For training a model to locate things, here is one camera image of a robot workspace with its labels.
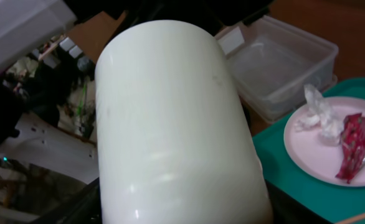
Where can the clear plastic bin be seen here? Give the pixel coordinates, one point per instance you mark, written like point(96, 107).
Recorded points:
point(271, 62)

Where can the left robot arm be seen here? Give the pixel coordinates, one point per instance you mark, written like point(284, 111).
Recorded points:
point(24, 25)

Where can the red snack wrapper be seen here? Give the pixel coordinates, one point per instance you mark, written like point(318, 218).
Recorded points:
point(353, 146)

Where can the large white plate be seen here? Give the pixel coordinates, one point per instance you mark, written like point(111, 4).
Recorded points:
point(312, 154)

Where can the clear plastic wrap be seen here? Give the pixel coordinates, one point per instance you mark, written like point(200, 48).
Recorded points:
point(320, 114)

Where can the white cup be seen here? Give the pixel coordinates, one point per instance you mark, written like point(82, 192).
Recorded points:
point(173, 141)

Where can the left wooden chopstick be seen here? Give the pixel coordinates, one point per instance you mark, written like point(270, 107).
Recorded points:
point(354, 219)

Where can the teal plastic tray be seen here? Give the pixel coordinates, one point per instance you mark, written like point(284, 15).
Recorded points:
point(331, 202)

